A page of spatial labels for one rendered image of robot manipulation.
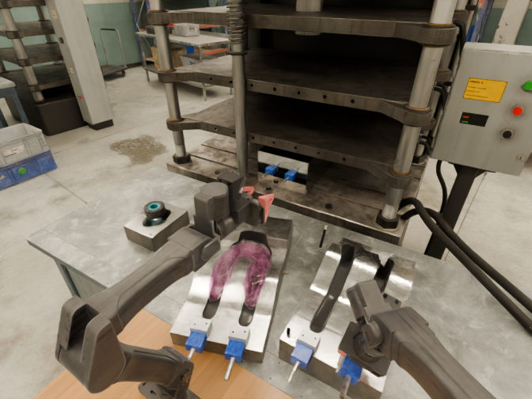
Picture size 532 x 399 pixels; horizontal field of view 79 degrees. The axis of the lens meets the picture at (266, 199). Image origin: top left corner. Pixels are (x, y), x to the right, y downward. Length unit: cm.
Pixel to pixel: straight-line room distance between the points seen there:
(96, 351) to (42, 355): 169
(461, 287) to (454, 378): 79
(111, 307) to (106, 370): 10
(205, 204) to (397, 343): 40
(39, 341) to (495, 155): 236
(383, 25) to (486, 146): 56
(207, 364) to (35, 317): 162
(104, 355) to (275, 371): 50
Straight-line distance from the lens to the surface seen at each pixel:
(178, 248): 64
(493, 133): 139
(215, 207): 66
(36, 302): 253
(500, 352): 118
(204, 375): 97
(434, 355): 54
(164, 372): 78
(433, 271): 131
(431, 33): 117
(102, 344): 57
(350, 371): 82
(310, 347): 87
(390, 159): 144
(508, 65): 133
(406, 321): 59
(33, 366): 223
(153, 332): 107
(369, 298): 65
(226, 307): 100
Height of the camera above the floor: 165
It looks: 34 degrees down
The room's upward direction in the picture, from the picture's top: straight up
